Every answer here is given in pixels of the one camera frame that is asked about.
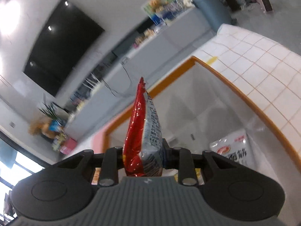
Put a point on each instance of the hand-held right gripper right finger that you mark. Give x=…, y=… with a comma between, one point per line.
x=185, y=164

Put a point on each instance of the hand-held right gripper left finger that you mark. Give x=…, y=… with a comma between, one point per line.
x=110, y=164

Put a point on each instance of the red packet white label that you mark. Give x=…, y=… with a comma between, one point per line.
x=136, y=131

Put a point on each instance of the white packet black print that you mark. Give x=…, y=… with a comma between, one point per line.
x=235, y=150

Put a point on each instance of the white box with orange rim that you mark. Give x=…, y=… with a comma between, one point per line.
x=199, y=103

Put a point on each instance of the pile of small snacks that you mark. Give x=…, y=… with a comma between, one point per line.
x=145, y=34

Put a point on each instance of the pink table runner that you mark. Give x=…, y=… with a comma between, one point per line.
x=101, y=134

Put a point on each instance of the pink storage box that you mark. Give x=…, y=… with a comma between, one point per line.
x=68, y=146

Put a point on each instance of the blue snack bag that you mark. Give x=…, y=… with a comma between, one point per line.
x=56, y=126

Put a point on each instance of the orange vase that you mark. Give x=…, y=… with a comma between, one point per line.
x=49, y=130

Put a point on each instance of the green grass potted plant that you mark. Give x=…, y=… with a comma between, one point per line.
x=49, y=111

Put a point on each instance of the dried flower bunch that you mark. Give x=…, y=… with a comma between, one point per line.
x=35, y=127

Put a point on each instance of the white router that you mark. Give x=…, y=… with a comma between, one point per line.
x=91, y=82

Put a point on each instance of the grey tv console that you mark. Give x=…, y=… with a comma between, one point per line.
x=164, y=42

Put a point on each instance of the black television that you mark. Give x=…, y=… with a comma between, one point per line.
x=63, y=44

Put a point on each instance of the blue-grey trash can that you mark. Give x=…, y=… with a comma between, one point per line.
x=212, y=9

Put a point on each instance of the small pink heater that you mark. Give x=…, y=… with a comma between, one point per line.
x=264, y=1

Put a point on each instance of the window with dark frame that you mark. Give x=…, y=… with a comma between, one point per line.
x=14, y=169

